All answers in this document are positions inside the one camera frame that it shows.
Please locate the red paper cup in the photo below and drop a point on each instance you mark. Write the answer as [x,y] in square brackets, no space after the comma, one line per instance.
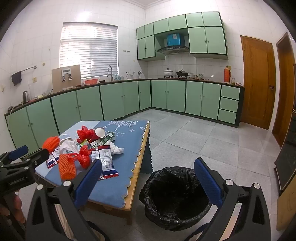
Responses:
[99,132]

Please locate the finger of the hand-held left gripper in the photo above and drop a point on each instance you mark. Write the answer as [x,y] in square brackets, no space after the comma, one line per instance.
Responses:
[39,155]
[18,153]

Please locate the small red white wrapper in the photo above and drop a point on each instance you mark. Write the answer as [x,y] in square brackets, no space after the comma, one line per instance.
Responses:
[52,160]

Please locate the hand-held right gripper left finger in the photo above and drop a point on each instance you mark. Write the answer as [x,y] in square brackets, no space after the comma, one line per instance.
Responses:
[89,180]

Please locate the dark hanging towel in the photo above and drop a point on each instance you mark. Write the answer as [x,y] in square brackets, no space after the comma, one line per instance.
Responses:
[16,78]

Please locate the metal towel bar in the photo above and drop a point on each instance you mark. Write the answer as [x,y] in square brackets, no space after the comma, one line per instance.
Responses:
[27,68]

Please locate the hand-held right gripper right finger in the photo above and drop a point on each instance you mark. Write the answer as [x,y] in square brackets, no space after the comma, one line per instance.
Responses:
[208,180]

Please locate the brown cardboard box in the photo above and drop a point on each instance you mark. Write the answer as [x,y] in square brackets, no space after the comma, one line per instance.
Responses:
[57,81]

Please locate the brown cardboard panel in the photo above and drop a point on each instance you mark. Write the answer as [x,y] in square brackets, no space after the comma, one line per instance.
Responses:
[288,208]

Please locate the green milk carton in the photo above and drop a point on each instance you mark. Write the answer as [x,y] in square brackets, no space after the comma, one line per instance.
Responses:
[108,137]

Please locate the small orange foam net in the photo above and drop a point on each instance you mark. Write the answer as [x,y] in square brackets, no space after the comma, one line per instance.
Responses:
[50,142]

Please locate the green base cabinets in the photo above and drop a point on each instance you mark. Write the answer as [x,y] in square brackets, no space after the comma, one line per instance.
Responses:
[178,97]

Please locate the wooden door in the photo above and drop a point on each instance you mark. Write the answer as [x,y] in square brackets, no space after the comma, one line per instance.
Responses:
[256,81]
[285,92]

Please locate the person's left hand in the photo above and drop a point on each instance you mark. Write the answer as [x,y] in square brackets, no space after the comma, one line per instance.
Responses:
[12,206]

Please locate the black wok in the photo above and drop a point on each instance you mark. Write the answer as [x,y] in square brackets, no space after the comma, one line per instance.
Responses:
[182,74]

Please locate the metal kettle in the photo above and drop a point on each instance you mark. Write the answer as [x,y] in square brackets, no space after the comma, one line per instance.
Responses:
[26,97]

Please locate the white lidded pot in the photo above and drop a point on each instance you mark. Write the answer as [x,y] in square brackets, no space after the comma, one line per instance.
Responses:
[168,73]

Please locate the green wall cabinets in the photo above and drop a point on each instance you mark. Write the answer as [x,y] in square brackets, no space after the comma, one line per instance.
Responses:
[208,39]

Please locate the red basin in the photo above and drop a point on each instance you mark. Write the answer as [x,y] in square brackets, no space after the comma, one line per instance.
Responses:
[91,81]

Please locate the white window blind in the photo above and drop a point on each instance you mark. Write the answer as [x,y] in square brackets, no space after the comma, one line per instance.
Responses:
[89,51]

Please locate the black glass cabinet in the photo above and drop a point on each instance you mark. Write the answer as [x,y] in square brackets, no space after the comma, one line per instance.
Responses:
[286,164]

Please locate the red thermos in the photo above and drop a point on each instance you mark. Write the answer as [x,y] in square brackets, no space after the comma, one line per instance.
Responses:
[227,75]

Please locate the bin with black bag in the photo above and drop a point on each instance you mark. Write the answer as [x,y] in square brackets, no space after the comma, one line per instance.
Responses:
[175,197]

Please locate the range hood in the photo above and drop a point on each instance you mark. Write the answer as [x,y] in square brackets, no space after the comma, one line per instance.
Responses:
[173,49]

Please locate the white blue snack wrapper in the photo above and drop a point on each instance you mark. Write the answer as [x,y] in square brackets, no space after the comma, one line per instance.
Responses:
[107,162]

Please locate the red plastic bag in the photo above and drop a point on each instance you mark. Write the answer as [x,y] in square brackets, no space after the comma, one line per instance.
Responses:
[84,158]
[83,134]

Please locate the crumpled white tissue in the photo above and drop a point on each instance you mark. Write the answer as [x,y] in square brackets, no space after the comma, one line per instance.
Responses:
[116,150]
[68,144]

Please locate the wooden table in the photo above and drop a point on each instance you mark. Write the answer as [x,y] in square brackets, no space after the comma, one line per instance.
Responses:
[115,209]

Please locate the utensil holder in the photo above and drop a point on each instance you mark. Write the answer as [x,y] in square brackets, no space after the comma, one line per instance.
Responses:
[130,76]

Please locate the large orange foam net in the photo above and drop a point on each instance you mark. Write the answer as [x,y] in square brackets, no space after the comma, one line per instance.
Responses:
[67,166]

